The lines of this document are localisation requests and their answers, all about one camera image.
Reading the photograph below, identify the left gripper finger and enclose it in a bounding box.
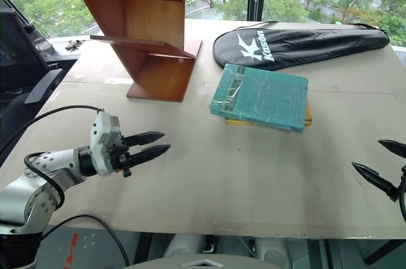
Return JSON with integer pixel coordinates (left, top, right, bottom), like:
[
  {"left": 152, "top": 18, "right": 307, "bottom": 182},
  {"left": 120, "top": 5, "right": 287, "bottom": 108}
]
[
  {"left": 125, "top": 131, "right": 166, "bottom": 148},
  {"left": 128, "top": 144, "right": 172, "bottom": 168}
]

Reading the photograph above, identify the teal book in plastic wrap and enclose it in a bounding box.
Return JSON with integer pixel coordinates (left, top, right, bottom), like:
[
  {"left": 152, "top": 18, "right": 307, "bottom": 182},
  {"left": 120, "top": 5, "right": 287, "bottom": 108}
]
[{"left": 209, "top": 63, "right": 310, "bottom": 134}]

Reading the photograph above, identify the yellow book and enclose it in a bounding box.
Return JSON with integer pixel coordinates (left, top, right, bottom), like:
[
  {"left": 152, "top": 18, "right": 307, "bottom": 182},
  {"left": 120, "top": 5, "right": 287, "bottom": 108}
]
[{"left": 224, "top": 100, "right": 313, "bottom": 129}]

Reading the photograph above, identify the brown wooden bookshelf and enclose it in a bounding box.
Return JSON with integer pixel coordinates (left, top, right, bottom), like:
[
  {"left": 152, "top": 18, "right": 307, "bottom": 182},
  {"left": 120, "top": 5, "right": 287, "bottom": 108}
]
[{"left": 62, "top": 0, "right": 203, "bottom": 103}]

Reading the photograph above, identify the black Kason racket bag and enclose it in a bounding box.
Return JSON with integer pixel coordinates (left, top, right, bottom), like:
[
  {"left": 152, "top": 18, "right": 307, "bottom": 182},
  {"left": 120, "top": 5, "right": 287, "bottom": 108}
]
[{"left": 213, "top": 21, "right": 391, "bottom": 72}]

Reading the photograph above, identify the black table leg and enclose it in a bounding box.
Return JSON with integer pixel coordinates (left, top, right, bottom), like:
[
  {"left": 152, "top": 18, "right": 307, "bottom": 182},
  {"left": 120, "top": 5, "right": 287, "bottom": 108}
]
[{"left": 363, "top": 237, "right": 406, "bottom": 266}]

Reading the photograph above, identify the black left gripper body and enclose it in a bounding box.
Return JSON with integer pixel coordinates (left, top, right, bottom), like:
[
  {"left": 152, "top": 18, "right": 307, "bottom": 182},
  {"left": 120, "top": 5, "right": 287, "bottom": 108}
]
[{"left": 106, "top": 134, "right": 133, "bottom": 179}]

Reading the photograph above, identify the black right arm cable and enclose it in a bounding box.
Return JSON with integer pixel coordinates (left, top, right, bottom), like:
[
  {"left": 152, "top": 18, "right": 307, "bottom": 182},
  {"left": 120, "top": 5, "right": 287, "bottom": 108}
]
[{"left": 398, "top": 163, "right": 406, "bottom": 223}]

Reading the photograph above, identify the grey robot torso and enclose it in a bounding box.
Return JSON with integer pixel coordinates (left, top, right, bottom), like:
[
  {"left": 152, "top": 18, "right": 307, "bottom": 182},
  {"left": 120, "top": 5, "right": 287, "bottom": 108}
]
[{"left": 125, "top": 251, "right": 288, "bottom": 269}]

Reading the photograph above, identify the black office chair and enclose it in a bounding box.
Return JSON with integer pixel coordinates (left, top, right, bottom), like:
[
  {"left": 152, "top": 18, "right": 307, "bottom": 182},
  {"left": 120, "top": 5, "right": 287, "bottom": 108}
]
[{"left": 0, "top": 0, "right": 80, "bottom": 168}]

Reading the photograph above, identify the small black star-shaped object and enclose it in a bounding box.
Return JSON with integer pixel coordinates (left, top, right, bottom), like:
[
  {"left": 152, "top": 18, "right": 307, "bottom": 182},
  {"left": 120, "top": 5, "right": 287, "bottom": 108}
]
[{"left": 64, "top": 39, "right": 84, "bottom": 52}]

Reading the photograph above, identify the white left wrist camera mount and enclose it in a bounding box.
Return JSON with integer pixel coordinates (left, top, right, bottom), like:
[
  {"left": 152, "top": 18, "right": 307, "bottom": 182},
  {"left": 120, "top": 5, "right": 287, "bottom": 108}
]
[{"left": 89, "top": 110, "right": 122, "bottom": 177}]

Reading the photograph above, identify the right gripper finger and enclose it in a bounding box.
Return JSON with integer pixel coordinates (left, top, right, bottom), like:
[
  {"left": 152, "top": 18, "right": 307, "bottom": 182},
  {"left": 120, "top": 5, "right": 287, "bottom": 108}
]
[
  {"left": 351, "top": 161, "right": 400, "bottom": 202},
  {"left": 377, "top": 139, "right": 406, "bottom": 159}
]

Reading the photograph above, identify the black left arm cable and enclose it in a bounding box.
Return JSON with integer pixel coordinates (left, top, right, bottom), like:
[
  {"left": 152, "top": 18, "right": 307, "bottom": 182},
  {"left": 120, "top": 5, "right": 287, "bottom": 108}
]
[
  {"left": 0, "top": 105, "right": 106, "bottom": 156},
  {"left": 23, "top": 152, "right": 66, "bottom": 211},
  {"left": 40, "top": 214, "right": 131, "bottom": 266}
]

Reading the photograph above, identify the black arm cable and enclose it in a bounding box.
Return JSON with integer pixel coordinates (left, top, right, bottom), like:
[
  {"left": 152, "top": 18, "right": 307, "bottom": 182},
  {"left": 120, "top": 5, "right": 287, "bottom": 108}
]
[
  {"left": 398, "top": 163, "right": 406, "bottom": 223},
  {"left": 0, "top": 105, "right": 106, "bottom": 156},
  {"left": 23, "top": 152, "right": 66, "bottom": 211},
  {"left": 40, "top": 214, "right": 131, "bottom": 266}
]

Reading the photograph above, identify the white rounded robot leg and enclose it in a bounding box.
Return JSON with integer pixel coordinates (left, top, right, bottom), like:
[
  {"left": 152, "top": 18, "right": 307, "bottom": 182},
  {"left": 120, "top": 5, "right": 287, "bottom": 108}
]
[
  {"left": 253, "top": 237, "right": 294, "bottom": 269},
  {"left": 163, "top": 233, "right": 207, "bottom": 259}
]

